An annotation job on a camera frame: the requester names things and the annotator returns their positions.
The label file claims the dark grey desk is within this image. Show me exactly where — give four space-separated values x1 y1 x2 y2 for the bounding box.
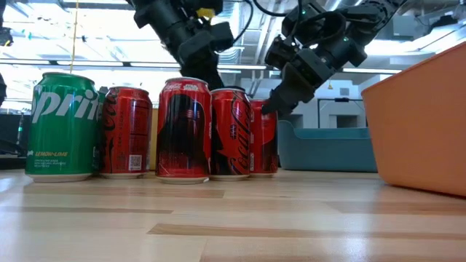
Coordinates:
0 112 28 170

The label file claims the red Coca-Cola soda can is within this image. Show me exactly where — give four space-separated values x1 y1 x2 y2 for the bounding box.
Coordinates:
249 98 280 179
100 86 153 180
210 87 253 182

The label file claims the teal plastic bin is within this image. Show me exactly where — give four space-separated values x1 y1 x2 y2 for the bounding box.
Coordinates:
277 119 378 173

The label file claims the Coca-Cola Star Wars soda can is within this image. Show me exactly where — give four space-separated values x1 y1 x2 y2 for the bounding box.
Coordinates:
155 76 213 185

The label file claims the yellow extension cord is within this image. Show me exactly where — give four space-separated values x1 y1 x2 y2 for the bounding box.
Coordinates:
70 0 79 74

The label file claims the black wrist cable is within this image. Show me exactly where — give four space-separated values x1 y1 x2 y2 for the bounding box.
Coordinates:
232 0 256 44
253 0 303 18

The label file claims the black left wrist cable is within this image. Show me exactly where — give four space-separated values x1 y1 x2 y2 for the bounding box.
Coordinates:
232 0 256 44

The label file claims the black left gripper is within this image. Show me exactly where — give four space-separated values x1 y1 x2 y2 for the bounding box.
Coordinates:
177 21 236 91

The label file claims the orange plastic bin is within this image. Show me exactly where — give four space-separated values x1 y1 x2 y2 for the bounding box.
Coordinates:
361 41 466 198

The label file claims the green Sprite soda can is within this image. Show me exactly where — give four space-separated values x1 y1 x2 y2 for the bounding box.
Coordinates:
95 86 107 174
24 71 101 183

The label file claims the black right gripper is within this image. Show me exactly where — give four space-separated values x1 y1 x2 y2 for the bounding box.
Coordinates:
261 5 368 117

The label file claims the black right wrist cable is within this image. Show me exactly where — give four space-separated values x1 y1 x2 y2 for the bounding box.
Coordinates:
253 0 303 18

